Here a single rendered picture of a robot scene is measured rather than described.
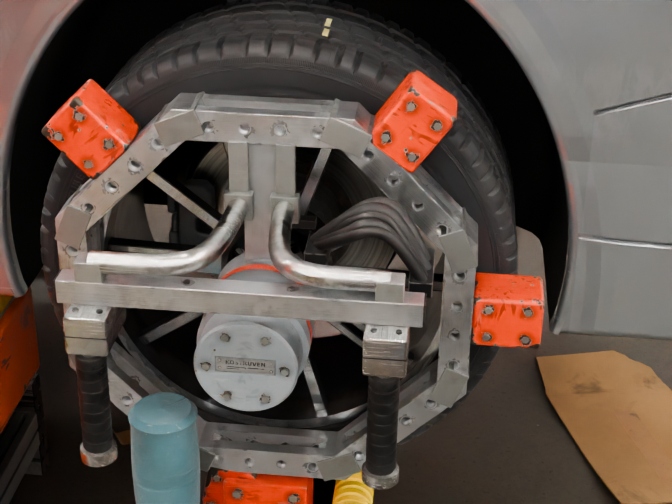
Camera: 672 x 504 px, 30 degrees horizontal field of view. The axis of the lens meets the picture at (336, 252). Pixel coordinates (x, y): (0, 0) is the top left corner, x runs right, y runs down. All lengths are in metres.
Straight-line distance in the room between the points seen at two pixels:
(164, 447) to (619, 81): 0.75
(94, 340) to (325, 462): 0.45
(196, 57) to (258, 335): 0.37
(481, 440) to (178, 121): 1.51
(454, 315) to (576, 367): 1.51
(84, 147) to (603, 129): 0.67
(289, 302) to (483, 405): 1.61
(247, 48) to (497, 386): 1.63
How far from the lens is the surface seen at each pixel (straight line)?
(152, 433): 1.62
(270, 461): 1.77
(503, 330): 1.63
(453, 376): 1.66
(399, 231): 1.45
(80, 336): 1.45
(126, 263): 1.43
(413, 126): 1.51
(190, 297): 1.43
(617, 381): 3.11
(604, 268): 1.77
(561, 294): 1.80
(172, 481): 1.66
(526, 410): 2.98
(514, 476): 2.77
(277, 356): 1.50
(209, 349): 1.51
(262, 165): 1.55
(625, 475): 2.80
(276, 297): 1.41
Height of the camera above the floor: 1.68
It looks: 28 degrees down
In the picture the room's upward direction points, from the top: 1 degrees clockwise
